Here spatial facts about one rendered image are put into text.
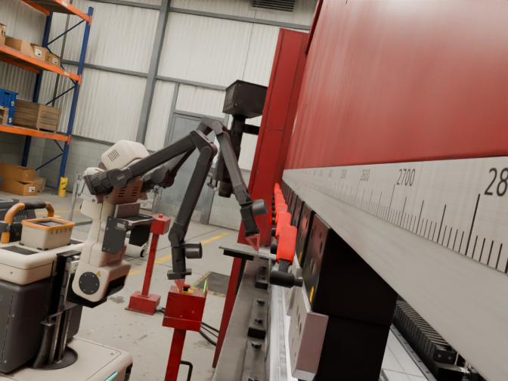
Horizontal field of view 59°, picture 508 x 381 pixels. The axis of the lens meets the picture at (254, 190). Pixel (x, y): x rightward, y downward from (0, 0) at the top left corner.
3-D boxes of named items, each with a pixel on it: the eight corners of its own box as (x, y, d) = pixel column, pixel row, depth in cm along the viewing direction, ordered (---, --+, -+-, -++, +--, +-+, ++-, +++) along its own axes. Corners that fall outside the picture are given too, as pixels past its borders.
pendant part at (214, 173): (206, 175, 350) (215, 130, 348) (221, 178, 352) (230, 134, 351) (214, 180, 306) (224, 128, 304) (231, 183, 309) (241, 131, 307)
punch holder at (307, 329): (287, 332, 60) (312, 212, 59) (349, 345, 60) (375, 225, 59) (292, 385, 45) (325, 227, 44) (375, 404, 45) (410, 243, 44)
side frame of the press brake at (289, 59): (215, 352, 327) (279, 38, 314) (331, 377, 324) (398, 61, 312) (211, 367, 302) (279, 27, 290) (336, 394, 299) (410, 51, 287)
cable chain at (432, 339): (387, 307, 154) (389, 295, 154) (403, 310, 154) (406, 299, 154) (432, 360, 111) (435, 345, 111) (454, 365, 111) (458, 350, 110)
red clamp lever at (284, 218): (277, 208, 81) (271, 249, 74) (300, 212, 81) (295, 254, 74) (276, 215, 82) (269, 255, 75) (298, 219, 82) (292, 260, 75)
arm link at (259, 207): (242, 197, 218) (236, 193, 210) (264, 190, 215) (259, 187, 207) (247, 221, 214) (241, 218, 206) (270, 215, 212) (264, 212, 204)
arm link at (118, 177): (205, 123, 184) (199, 123, 174) (221, 153, 185) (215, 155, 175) (116, 171, 192) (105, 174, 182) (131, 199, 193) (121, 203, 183)
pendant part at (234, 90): (204, 193, 358) (225, 88, 354) (234, 198, 364) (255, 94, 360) (213, 200, 309) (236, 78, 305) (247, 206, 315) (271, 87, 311)
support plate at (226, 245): (222, 242, 221) (223, 240, 221) (275, 252, 220) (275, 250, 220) (218, 248, 203) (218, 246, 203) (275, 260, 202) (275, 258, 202)
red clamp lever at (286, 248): (279, 220, 61) (269, 277, 54) (308, 226, 61) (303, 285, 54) (277, 229, 62) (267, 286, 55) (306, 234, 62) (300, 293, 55)
